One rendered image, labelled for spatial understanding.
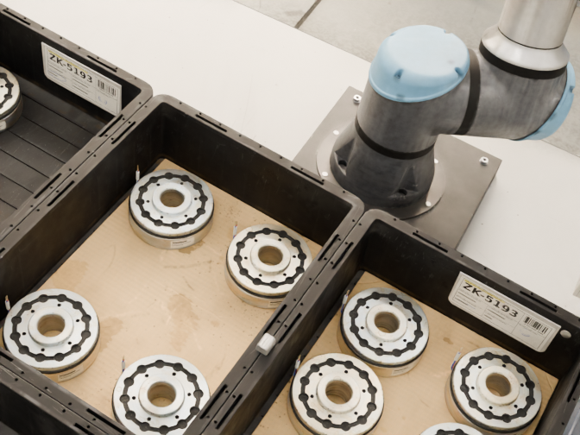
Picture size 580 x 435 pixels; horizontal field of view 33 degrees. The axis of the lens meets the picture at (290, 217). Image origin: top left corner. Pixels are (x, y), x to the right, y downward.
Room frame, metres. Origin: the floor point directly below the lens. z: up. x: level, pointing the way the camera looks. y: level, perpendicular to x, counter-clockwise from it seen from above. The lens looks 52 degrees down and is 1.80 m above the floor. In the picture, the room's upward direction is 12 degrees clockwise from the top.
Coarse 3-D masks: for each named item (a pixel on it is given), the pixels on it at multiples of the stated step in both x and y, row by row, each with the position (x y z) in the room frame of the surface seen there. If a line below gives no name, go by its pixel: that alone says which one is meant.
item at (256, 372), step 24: (384, 216) 0.71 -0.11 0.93; (360, 240) 0.67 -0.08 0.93; (432, 240) 0.69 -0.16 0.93; (336, 264) 0.64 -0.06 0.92; (456, 264) 0.67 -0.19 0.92; (480, 264) 0.67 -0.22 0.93; (312, 288) 0.59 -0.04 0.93; (504, 288) 0.65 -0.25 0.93; (552, 312) 0.63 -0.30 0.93; (288, 336) 0.53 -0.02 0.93; (264, 360) 0.50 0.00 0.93; (240, 384) 0.46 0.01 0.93; (576, 384) 0.55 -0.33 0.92; (216, 432) 0.41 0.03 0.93; (552, 432) 0.48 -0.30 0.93
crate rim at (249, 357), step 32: (160, 96) 0.83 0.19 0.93; (128, 128) 0.77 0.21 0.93; (224, 128) 0.80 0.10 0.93; (96, 160) 0.71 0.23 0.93; (288, 160) 0.77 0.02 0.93; (64, 192) 0.65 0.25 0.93; (32, 224) 0.60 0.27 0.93; (352, 224) 0.69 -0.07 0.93; (0, 256) 0.55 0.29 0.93; (320, 256) 0.64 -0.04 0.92; (0, 352) 0.45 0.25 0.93; (256, 352) 0.50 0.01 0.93; (32, 384) 0.42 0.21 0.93; (224, 384) 0.46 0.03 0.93
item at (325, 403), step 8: (328, 376) 0.53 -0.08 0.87; (336, 376) 0.53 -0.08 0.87; (344, 376) 0.53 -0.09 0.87; (320, 384) 0.52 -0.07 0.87; (328, 384) 0.52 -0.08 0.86; (344, 384) 0.53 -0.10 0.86; (352, 384) 0.52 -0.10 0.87; (320, 392) 0.51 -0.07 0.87; (352, 392) 0.52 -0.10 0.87; (360, 392) 0.52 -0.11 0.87; (320, 400) 0.50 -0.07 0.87; (328, 400) 0.50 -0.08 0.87; (352, 400) 0.51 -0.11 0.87; (328, 408) 0.49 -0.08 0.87; (336, 408) 0.49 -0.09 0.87; (344, 408) 0.49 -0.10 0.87; (352, 408) 0.50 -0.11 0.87
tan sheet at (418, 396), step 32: (448, 320) 0.66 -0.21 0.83; (320, 352) 0.58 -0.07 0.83; (448, 352) 0.61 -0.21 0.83; (288, 384) 0.53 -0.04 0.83; (384, 384) 0.55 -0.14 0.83; (416, 384) 0.56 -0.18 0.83; (544, 384) 0.60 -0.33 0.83; (288, 416) 0.49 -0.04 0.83; (384, 416) 0.51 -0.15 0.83; (416, 416) 0.52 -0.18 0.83; (448, 416) 0.53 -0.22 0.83
